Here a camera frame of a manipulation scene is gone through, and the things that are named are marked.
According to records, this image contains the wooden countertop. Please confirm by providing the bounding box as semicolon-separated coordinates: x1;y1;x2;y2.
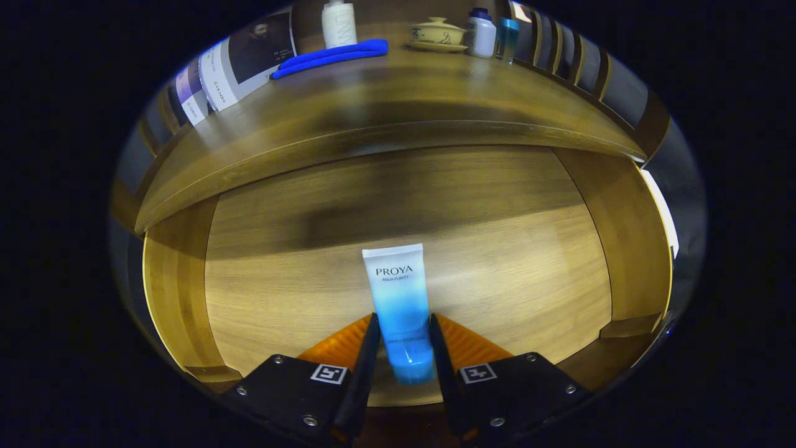
134;37;647;236

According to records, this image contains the wooden cabinet with slatted sides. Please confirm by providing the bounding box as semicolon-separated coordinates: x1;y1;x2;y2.
109;0;685;399

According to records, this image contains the large white portrait book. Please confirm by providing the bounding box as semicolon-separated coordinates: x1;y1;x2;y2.
198;9;298;113

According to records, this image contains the blue and white tube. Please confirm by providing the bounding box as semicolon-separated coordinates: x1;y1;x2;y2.
362;243;436;385

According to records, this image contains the blue folded cloth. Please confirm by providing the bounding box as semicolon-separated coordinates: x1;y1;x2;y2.
270;39;389;80

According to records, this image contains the yellow saucer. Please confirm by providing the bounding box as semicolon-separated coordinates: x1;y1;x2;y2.
405;40;468;54

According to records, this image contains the yellow lidded teacup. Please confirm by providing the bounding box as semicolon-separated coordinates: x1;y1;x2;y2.
410;17;467;45

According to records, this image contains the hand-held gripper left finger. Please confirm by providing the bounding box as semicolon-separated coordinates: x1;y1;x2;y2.
221;313;381;446

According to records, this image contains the white pump bottle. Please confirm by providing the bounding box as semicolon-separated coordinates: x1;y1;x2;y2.
321;0;358;50

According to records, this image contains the teal transparent bottle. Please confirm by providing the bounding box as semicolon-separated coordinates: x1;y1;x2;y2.
494;17;521;65

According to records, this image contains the white bottle with blue cap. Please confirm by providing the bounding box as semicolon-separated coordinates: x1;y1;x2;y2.
465;7;497;59

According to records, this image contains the purple book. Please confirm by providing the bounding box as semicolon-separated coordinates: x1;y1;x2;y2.
173;57;211;127

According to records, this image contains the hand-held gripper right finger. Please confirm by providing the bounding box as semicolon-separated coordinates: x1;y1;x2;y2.
429;313;593;446

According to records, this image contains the wooden drawer with black knob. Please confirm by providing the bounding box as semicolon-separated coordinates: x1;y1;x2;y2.
142;144;673;408

